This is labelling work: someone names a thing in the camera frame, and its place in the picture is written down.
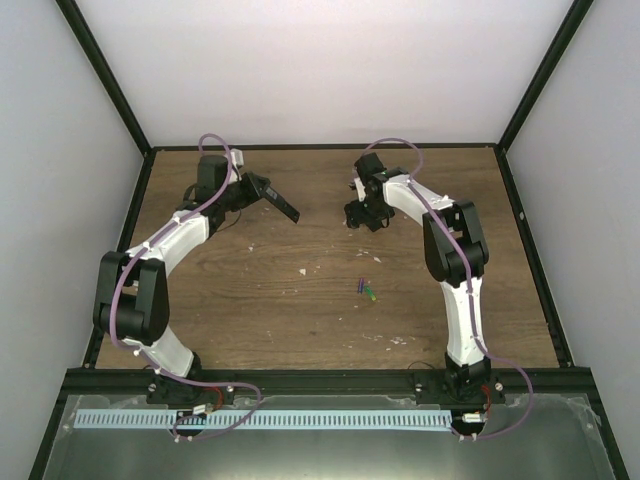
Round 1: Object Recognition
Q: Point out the black remote control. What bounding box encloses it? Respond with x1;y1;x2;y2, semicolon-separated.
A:
261;185;300;224

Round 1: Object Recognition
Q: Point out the green AAA battery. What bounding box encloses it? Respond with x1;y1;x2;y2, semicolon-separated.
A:
364;286;377;302

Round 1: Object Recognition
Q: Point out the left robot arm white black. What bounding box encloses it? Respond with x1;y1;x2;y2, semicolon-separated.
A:
93;149;269;404

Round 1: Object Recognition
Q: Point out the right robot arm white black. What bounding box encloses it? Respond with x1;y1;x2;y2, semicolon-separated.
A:
344;152;491;403

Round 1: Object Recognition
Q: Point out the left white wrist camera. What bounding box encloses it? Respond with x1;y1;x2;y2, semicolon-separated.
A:
230;148;245;169

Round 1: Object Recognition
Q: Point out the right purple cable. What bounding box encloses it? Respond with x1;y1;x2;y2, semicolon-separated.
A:
359;138;534;443

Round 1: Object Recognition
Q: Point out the purple cable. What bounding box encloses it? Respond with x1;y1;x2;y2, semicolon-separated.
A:
359;138;534;443
107;133;264;444

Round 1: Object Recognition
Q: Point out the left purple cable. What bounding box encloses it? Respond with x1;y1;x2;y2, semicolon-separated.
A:
107;133;264;444

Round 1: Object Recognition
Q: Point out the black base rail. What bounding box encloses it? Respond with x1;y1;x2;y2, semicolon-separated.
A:
147;368;506;405

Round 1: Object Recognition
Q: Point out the light blue slotted cable duct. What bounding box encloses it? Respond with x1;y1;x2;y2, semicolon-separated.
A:
73;409;452;432

